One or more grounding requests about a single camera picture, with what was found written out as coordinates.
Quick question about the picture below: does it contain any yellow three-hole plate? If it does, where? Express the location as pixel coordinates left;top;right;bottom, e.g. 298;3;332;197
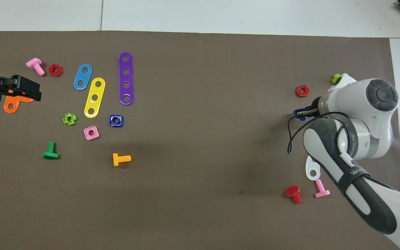
84;77;106;119

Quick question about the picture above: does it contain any lime green cross-head screw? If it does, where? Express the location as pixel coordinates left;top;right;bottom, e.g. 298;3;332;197
331;73;348;86

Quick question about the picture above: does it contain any red hexagon-head screw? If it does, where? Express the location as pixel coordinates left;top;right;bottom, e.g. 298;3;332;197
285;185;303;205

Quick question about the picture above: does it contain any dark blue square nut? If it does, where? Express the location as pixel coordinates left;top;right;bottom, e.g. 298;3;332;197
109;114;124;128

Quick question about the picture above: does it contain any blue two-hole plate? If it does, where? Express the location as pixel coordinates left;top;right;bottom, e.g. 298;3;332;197
73;64;93;91

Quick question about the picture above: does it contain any green plastic screw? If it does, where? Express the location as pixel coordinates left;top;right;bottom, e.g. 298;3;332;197
43;142;60;160

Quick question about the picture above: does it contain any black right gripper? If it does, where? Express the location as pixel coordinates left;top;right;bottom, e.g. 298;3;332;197
297;97;323;118

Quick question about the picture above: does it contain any brown table mat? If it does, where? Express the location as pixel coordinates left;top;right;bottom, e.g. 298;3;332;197
0;31;400;250

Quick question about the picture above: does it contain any pink square nut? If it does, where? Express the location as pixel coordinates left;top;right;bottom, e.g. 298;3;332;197
84;125;100;141

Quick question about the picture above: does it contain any white curved five-hole plate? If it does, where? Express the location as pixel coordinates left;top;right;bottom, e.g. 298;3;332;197
305;155;323;181

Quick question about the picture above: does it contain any orange angled three-hole plate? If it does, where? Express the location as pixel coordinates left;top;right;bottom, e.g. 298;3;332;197
3;90;34;114

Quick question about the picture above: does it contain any orange plastic screw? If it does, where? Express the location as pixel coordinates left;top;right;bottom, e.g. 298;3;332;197
112;153;132;167

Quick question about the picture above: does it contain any purple four-hole plate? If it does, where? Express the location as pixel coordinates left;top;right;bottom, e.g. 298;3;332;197
118;52;134;106

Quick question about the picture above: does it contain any pink plastic screw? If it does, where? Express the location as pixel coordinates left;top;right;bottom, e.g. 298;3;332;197
26;58;45;76
314;179;331;199

